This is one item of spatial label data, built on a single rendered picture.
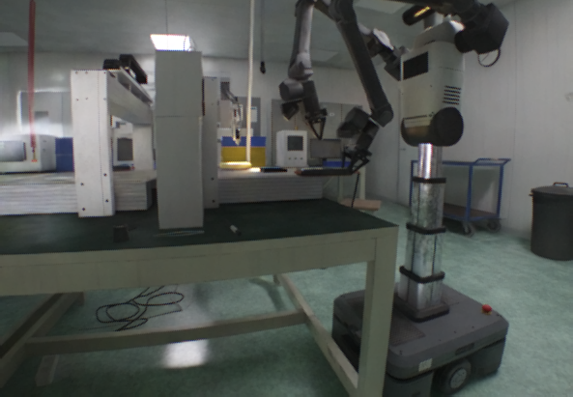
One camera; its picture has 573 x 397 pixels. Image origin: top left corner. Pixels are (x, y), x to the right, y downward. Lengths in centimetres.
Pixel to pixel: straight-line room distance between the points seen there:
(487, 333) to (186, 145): 131
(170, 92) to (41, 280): 52
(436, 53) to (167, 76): 93
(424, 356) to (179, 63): 122
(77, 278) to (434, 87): 122
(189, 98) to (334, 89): 552
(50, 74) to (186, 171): 558
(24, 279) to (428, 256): 128
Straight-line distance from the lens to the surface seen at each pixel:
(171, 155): 76
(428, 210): 121
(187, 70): 78
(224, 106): 161
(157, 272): 67
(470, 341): 132
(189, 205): 76
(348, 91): 632
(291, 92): 90
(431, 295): 135
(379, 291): 85
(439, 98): 115
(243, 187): 106
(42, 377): 160
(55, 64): 624
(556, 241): 330
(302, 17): 117
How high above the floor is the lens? 95
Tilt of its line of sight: 6 degrees down
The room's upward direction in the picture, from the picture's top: straight up
